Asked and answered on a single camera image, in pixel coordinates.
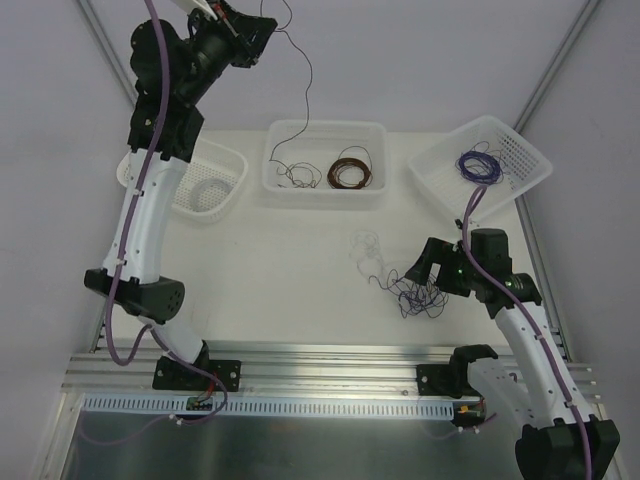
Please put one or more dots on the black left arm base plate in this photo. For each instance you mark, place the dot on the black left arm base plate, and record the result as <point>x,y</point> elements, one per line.
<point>171,376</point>

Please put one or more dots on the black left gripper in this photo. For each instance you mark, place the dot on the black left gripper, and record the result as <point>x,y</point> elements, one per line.
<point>245,38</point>

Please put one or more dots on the white perforated basket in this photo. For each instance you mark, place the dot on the white perforated basket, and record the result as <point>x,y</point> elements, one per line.
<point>437,171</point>
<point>211,185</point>

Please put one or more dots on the left aluminium corner post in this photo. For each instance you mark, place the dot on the left aluminium corner post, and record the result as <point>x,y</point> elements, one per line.
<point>108,53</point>

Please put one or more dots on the white slotted middle basket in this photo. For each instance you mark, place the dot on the white slotted middle basket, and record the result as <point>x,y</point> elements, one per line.
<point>326,165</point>

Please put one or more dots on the aluminium corner post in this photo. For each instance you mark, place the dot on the aluminium corner post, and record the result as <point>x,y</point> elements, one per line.
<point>108,53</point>
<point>570,39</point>

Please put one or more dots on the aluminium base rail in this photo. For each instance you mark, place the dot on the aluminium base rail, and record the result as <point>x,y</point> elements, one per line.
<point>281,370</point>

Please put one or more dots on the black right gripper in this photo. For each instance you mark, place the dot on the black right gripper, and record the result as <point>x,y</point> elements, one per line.
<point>441,270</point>

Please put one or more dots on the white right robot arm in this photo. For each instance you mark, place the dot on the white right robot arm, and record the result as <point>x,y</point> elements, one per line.
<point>557,434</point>

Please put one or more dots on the right aluminium corner post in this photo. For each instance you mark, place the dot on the right aluminium corner post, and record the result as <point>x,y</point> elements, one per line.
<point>570,39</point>

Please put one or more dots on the white perforated right basket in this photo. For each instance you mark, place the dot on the white perforated right basket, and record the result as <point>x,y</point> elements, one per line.
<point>437,171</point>

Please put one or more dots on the white perforated left basket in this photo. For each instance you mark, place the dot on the white perforated left basket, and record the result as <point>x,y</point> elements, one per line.
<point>211,185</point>

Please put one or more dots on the white slotted cable duct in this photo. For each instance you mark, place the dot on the white slotted cable duct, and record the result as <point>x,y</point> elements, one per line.
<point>436,410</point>

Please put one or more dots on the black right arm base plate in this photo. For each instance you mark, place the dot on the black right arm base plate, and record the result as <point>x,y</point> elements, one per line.
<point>442,380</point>

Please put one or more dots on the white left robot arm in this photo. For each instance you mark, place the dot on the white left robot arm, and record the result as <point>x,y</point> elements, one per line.
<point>172,75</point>

